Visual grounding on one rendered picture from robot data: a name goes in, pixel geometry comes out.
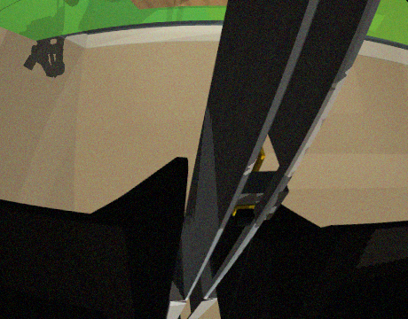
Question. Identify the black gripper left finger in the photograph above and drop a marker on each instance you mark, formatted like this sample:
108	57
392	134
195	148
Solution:
118	260

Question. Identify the light brown wooden board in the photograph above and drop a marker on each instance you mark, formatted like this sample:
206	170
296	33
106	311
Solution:
143	4

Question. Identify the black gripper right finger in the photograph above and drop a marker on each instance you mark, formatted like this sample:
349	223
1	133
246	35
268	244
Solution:
291	266

